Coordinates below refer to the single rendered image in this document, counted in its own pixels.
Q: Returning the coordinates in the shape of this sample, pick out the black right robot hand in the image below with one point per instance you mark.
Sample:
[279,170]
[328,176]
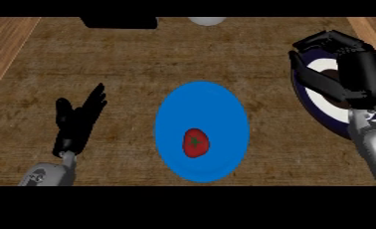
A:
[354,73]

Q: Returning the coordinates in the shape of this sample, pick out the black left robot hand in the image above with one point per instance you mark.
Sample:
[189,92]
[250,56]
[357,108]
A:
[74,123]

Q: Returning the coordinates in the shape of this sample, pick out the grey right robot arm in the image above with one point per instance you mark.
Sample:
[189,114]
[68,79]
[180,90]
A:
[365,140]

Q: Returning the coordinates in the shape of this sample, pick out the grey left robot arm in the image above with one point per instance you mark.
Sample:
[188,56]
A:
[52,173]

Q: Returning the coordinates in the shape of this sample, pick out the navy and white plate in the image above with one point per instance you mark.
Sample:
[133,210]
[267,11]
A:
[317,107]

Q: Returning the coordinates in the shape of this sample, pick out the red tomato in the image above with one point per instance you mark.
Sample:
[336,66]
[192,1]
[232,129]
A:
[195,142]

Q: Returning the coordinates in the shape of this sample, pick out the blue plate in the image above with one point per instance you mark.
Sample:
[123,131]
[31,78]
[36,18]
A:
[210,113]

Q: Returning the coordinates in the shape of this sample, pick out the black box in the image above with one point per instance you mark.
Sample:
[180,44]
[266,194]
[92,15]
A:
[118,22]

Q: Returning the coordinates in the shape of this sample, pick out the white round object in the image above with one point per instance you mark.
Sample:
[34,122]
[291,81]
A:
[207,20]

